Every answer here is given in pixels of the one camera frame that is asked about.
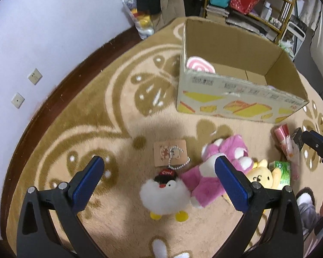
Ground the wooden shelf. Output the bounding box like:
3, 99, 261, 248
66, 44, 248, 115
203, 0, 299, 43

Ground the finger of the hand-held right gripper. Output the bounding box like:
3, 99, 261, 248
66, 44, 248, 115
292, 127, 323, 170

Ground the white penguin plush keychain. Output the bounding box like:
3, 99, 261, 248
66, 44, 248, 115
139, 146, 191, 222

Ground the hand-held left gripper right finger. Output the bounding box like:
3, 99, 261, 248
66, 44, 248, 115
215, 154, 304, 258

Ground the row of small bottles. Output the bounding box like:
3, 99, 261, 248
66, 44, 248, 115
260, 1, 284, 29

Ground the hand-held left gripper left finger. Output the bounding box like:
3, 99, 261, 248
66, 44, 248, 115
16, 155, 105, 258

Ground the pink swirl plush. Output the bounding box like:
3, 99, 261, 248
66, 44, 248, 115
186, 56, 216, 73

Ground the cardboard box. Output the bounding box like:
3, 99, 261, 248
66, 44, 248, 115
176, 18, 309, 124

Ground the stack of books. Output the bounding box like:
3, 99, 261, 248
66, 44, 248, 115
207, 4, 229, 19

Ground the brown printed card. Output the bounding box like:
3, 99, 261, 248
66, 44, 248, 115
154, 139, 189, 167

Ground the white trolley cart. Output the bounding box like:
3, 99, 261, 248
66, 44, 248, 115
278, 21, 306, 60

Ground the clear plastic bag of toys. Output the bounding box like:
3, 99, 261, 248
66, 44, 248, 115
122, 0, 154, 40

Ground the pink plush toy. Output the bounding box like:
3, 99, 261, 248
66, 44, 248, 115
181, 135, 255, 208

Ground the pile of magazines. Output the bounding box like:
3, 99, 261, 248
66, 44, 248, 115
226, 13, 263, 30

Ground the person's grey trouser leg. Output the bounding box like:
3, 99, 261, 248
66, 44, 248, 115
298, 203, 321, 238

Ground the beige patterned rug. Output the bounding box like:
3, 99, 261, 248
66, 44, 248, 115
5, 16, 323, 258

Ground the pink striped packet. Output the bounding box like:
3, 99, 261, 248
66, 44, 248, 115
274, 124, 300, 162

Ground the green tissue pack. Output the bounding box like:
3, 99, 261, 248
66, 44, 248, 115
269, 160, 291, 190

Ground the brown fur slipper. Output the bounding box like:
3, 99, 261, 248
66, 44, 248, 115
296, 187, 316, 213

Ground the beige hanging coat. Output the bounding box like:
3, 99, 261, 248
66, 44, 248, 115
151, 0, 186, 31

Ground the white wall socket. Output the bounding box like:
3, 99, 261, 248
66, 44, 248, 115
11, 93, 25, 109
28, 68, 42, 85

